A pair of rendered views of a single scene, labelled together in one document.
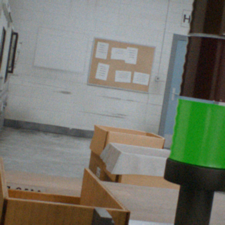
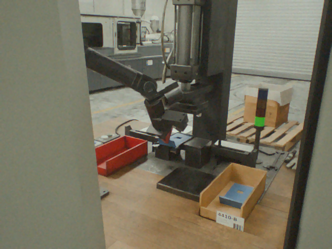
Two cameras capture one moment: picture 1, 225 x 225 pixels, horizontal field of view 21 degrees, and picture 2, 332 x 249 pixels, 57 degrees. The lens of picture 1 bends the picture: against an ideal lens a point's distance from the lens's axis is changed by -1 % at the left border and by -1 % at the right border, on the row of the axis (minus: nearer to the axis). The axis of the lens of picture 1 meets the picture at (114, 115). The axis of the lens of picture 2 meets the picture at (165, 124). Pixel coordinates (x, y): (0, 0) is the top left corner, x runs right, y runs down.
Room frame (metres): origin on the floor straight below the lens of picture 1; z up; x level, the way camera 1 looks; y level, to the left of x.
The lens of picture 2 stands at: (1.42, 0.46, 1.40)
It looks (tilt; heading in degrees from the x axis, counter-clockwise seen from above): 17 degrees down; 223
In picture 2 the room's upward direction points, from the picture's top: 2 degrees clockwise
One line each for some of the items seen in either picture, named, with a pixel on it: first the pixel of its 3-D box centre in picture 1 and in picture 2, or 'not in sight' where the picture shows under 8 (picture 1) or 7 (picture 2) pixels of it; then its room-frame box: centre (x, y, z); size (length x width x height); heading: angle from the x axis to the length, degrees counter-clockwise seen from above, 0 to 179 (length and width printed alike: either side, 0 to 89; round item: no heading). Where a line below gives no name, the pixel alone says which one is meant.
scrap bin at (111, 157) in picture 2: not in sight; (116, 153); (0.74, -0.43, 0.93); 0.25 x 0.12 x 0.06; 12
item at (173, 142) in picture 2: not in sight; (175, 137); (0.58, -0.27, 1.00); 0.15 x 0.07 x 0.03; 12
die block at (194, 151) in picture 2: not in sight; (182, 149); (0.54, -0.27, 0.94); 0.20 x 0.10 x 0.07; 102
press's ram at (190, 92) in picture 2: not in sight; (190, 75); (0.47, -0.29, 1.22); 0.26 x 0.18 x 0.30; 12
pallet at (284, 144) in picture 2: not in sight; (260, 130); (-2.51, -1.38, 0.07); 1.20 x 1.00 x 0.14; 6
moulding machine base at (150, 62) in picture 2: not in sight; (121, 64); (-3.67, -5.91, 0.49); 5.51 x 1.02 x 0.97; 9
